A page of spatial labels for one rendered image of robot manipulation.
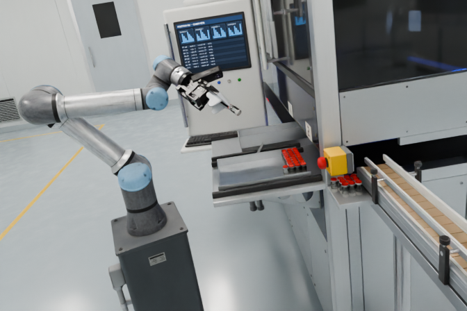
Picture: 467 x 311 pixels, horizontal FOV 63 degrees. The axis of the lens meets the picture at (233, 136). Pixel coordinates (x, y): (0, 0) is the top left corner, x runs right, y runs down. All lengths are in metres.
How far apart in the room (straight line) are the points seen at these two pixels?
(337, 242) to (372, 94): 0.56
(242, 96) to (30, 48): 5.57
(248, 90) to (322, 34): 1.07
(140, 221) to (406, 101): 1.00
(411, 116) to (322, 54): 0.38
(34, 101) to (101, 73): 5.73
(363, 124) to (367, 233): 0.43
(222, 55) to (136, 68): 4.80
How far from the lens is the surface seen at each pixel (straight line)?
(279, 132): 1.93
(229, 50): 2.18
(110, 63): 6.99
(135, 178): 1.37
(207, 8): 2.18
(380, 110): 1.33
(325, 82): 1.25
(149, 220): 1.43
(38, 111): 1.35
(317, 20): 1.22
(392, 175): 1.32
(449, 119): 1.46
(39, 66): 7.40
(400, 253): 1.32
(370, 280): 1.65
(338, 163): 1.24
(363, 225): 1.50
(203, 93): 1.31
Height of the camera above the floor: 1.52
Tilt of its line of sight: 19 degrees down
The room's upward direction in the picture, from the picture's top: 9 degrees counter-clockwise
